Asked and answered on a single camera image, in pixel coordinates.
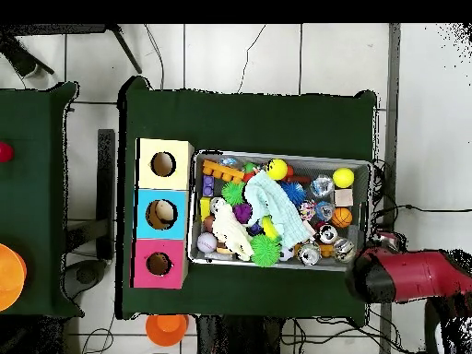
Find cream waffle cloth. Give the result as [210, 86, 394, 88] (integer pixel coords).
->
[212, 202, 255, 262]

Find mint green cloth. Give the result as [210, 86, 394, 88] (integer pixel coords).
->
[244, 170, 313, 248]

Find silver can with pull tab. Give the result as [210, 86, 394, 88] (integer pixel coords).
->
[318, 223, 339, 244]

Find crushed silver drink can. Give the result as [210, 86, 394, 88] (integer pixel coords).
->
[333, 238, 356, 264]

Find wooden three-hole box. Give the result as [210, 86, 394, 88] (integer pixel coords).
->
[130, 137, 195, 290]

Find shallow clear mesh bin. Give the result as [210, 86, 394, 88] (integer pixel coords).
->
[185, 149, 372, 273]

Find green spiky ball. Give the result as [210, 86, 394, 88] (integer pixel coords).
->
[220, 181, 246, 207]
[249, 233, 282, 267]

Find smooth yellow ball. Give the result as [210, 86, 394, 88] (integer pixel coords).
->
[265, 158, 289, 181]

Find white baseball toy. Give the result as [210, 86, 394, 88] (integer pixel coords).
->
[196, 231, 218, 254]

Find blue spiky ball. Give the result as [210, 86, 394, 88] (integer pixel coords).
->
[280, 180, 307, 207]

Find dark green table cloth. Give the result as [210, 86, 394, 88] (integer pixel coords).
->
[0, 81, 84, 320]
[116, 75, 378, 327]

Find orange basketball toy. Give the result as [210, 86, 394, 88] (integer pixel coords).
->
[330, 206, 354, 229]

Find yellow tennis ball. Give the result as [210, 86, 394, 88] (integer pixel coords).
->
[332, 167, 356, 188]

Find black upright stand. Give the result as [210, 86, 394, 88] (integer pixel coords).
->
[64, 128, 116, 300]

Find black tripod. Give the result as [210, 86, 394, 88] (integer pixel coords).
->
[0, 23, 143, 75]

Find large orange plastic cup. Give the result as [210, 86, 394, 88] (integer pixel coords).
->
[0, 242, 28, 313]

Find thin black cable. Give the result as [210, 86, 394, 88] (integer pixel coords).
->
[143, 23, 166, 90]
[236, 23, 267, 94]

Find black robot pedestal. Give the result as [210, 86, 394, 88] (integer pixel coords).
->
[195, 314, 285, 354]

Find black cable bundle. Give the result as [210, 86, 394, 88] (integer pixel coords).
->
[287, 315, 425, 354]

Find black power cable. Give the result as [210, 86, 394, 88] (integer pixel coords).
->
[370, 158, 472, 231]

